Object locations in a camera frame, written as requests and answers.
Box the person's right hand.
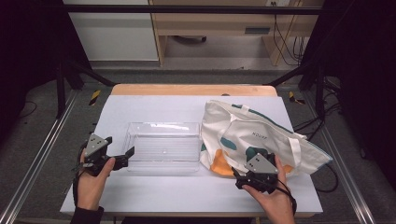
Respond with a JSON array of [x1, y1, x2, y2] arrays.
[[242, 155, 297, 219]]

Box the white table mat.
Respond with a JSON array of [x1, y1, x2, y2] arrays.
[[60, 94, 324, 216]]

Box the white printed tote bag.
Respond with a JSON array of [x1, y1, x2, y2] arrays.
[[199, 99, 333, 179]]

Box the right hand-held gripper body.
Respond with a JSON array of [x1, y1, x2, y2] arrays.
[[244, 152, 279, 194]]

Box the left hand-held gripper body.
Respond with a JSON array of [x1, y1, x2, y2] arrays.
[[81, 133, 116, 177]]

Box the hand-held gripper cable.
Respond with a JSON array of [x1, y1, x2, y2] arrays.
[[72, 141, 90, 208], [274, 162, 340, 217]]

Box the clear plastic container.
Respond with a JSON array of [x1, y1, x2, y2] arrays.
[[120, 121, 203, 174]]

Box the thin black floor cable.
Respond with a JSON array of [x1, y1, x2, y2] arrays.
[[18, 100, 38, 119]]

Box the black horizontal bar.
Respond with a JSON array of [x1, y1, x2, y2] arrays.
[[62, 4, 325, 16]]

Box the black hanging cable bundle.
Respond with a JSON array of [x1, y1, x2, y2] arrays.
[[292, 36, 307, 63]]

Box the person's left hand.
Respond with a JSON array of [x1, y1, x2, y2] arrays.
[[76, 151, 117, 211]]

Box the black curtain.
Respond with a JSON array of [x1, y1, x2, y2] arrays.
[[298, 0, 396, 181], [0, 0, 92, 141]]

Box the white cabinet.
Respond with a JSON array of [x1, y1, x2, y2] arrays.
[[64, 0, 160, 62]]

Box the right hand-held gripper cable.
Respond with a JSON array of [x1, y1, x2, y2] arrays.
[[274, 162, 340, 217]]

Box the black floor cables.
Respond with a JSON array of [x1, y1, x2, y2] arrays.
[[293, 102, 344, 139]]

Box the yellow black tape marker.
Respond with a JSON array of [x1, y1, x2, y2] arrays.
[[88, 89, 102, 106], [288, 91, 306, 105]]

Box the left hand-held gripper cable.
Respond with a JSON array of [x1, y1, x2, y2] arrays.
[[72, 141, 90, 208]]

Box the black metal stand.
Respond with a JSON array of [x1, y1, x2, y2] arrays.
[[267, 62, 326, 120], [55, 59, 116, 119]]

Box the light wooden desk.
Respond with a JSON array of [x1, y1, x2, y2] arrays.
[[148, 0, 325, 67]]

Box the wooden table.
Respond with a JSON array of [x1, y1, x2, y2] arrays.
[[60, 83, 325, 218]]

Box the aluminium rail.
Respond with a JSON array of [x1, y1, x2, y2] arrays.
[[0, 90, 78, 224], [303, 91, 376, 224]]

